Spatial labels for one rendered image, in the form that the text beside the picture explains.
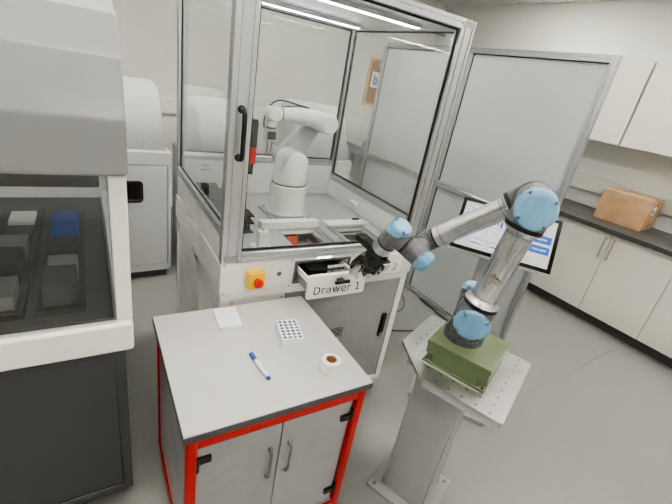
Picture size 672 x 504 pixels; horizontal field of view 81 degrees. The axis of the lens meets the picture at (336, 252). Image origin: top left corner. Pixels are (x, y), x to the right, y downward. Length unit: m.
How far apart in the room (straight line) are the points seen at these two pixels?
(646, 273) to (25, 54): 4.06
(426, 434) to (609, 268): 2.81
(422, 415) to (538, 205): 0.97
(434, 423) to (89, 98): 1.58
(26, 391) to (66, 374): 0.11
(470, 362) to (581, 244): 2.90
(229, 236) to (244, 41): 0.67
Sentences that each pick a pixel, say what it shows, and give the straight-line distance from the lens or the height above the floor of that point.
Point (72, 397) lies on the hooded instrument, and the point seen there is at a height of 0.59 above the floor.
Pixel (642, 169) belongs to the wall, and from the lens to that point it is 4.83.
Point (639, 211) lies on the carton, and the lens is 4.37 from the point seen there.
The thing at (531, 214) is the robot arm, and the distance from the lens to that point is 1.24.
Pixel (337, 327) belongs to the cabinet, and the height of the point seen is 0.51.
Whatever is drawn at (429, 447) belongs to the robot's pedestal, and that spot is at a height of 0.37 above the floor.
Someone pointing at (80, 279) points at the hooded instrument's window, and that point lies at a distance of 1.30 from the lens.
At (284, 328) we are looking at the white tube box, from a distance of 1.53.
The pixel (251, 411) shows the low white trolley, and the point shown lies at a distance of 1.27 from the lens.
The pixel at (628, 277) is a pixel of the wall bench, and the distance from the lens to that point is 4.18.
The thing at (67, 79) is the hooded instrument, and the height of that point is 1.58.
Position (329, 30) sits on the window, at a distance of 1.59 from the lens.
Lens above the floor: 1.69
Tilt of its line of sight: 24 degrees down
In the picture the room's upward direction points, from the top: 11 degrees clockwise
